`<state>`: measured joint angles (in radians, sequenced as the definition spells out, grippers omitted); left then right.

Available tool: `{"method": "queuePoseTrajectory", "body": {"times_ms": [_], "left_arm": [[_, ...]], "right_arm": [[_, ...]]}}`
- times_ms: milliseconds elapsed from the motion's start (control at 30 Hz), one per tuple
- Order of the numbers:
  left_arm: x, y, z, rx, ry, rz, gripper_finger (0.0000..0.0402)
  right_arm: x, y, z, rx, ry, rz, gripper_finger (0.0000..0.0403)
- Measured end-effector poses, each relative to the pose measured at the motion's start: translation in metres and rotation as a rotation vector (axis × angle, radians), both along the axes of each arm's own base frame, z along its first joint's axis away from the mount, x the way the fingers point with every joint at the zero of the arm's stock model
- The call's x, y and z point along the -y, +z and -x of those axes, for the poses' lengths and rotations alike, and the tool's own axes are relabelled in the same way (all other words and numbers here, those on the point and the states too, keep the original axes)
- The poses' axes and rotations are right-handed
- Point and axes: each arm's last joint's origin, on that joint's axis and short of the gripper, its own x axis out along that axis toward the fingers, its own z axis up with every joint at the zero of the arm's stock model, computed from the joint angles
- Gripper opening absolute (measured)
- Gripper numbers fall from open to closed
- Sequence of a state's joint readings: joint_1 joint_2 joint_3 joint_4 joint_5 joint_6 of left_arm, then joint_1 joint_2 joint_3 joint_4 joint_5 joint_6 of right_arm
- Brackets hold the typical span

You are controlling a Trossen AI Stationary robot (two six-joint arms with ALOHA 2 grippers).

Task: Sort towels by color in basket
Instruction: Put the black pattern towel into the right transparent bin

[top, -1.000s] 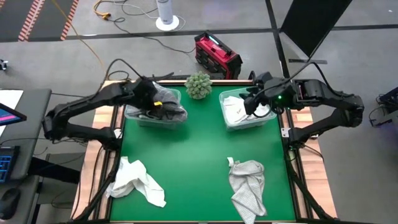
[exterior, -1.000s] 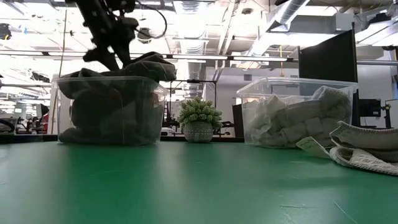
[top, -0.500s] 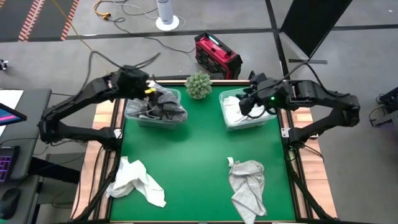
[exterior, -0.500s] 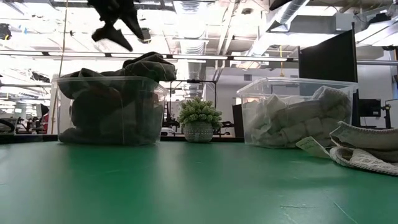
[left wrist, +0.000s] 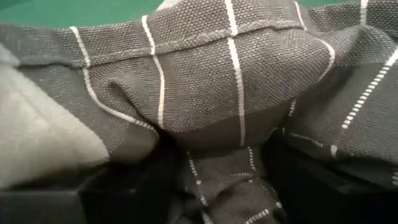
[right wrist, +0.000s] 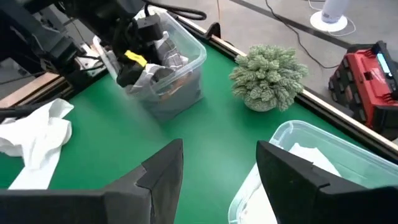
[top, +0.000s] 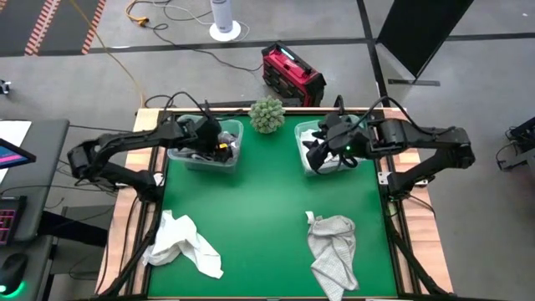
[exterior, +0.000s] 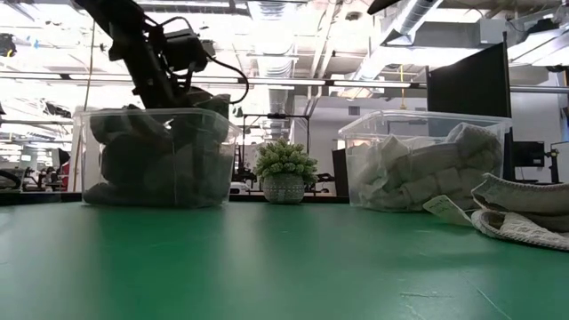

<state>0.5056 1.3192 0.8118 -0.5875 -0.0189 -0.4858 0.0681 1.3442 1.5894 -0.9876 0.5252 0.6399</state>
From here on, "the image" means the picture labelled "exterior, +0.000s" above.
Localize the dark grey terry towel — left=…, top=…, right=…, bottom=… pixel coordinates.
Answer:
left=82, top=177, right=235, bottom=209

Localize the plain white towel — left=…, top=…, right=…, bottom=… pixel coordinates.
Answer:
left=444, top=122, right=504, bottom=165

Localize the light grey waffle towel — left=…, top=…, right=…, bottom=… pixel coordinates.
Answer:
left=421, top=172, right=569, bottom=253

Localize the long ceiling light strip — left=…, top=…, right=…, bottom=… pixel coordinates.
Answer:
left=0, top=70, right=428, bottom=90

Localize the potted green succulent plant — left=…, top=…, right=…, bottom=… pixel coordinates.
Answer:
left=253, top=137, right=320, bottom=206

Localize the clear plastic bin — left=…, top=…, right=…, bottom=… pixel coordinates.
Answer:
left=337, top=109, right=514, bottom=213
left=78, top=108, right=242, bottom=210

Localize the dark brown cabinet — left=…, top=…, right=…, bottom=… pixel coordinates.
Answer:
left=332, top=148, right=351, bottom=197

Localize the black ceiling spotlight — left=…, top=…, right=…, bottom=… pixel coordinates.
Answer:
left=0, top=33, right=18, bottom=58

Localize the black divider panel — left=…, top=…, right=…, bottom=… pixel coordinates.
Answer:
left=425, top=30, right=516, bottom=183

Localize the small black monitor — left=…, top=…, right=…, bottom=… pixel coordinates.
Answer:
left=513, top=140, right=546, bottom=168

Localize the black equipment stand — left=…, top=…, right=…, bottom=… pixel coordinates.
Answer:
left=544, top=140, right=562, bottom=182

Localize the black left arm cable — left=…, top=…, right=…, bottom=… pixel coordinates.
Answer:
left=204, top=52, right=250, bottom=106

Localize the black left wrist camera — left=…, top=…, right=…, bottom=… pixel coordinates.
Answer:
left=159, top=16, right=217, bottom=75

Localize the thin yellow cord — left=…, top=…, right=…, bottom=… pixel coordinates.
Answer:
left=72, top=20, right=97, bottom=193

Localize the black aluminium table frame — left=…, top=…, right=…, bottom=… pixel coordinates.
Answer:
left=0, top=190, right=357, bottom=207

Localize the silver ventilation duct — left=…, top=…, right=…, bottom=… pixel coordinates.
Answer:
left=380, top=0, right=441, bottom=48

